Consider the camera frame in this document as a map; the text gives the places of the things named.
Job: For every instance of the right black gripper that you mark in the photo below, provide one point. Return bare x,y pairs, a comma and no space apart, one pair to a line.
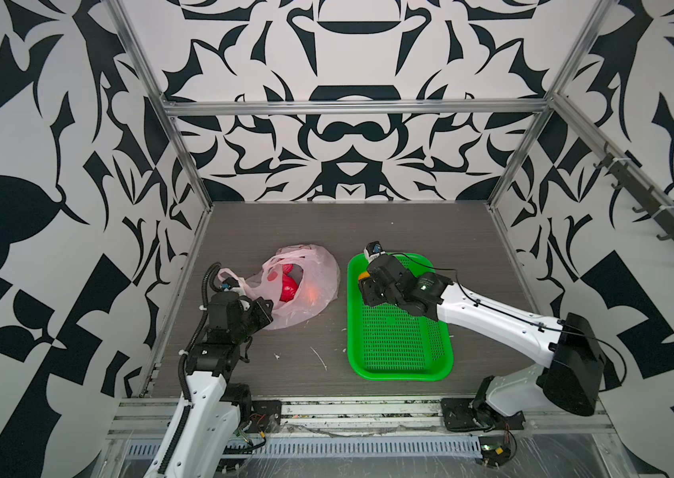
365,285

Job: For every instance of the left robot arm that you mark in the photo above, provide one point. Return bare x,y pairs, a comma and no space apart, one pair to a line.
211,409

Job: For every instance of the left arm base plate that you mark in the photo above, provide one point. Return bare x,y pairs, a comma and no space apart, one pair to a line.
260,416

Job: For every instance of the red fruit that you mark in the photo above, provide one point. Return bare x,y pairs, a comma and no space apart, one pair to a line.
290,282

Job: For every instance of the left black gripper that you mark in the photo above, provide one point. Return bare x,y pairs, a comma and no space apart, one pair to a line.
261,311

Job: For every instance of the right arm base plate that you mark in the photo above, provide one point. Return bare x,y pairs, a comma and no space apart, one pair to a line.
464,415

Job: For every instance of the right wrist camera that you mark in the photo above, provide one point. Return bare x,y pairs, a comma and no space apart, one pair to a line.
373,251

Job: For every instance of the green plastic basket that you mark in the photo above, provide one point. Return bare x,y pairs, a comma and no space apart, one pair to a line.
387,343

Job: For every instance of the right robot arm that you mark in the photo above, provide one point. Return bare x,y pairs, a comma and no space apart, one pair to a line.
568,362

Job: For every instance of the pink plastic bag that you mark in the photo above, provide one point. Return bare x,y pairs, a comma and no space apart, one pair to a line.
319,287

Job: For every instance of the small circuit board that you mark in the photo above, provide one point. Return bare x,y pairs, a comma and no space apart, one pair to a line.
496,451

